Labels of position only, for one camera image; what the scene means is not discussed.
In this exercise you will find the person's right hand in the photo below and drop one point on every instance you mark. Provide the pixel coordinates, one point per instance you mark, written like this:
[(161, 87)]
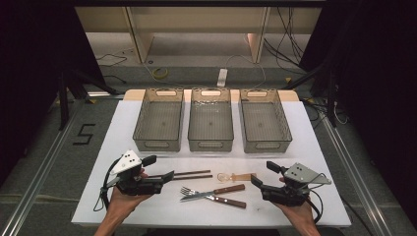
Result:
[(300, 214)]

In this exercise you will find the person's left hand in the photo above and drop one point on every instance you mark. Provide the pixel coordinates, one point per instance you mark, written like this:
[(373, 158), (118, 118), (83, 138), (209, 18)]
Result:
[(123, 201)]

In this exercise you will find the black metal stand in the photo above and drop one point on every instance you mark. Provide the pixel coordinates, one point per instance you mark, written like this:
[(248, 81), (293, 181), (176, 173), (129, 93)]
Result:
[(63, 98), (331, 98)]

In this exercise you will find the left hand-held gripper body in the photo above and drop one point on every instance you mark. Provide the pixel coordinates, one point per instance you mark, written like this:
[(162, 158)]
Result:
[(126, 164)]

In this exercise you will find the white table mat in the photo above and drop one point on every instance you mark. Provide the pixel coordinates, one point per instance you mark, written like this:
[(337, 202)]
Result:
[(203, 216)]

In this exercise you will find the aluminium floor rail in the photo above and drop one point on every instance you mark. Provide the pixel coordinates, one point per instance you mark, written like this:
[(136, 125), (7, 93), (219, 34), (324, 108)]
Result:
[(354, 177), (36, 177)]

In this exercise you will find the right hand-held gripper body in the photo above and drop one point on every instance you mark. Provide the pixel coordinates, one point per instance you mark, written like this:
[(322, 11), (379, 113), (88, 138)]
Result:
[(301, 173)]

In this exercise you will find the grey mesh plastic basket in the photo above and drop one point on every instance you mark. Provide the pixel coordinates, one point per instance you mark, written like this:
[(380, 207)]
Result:
[(210, 121), (159, 121), (264, 123)]

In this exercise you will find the white power strip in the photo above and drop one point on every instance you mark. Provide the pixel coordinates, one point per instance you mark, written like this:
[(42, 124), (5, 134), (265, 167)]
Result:
[(222, 77)]

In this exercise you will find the yellow tape roll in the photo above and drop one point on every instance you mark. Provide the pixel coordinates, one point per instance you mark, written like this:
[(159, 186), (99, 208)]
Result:
[(154, 73)]

